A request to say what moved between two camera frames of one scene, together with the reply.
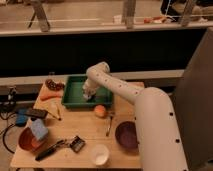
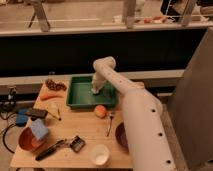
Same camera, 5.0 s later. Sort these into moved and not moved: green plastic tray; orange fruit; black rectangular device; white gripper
Moved: white gripper
Not moved: orange fruit; green plastic tray; black rectangular device
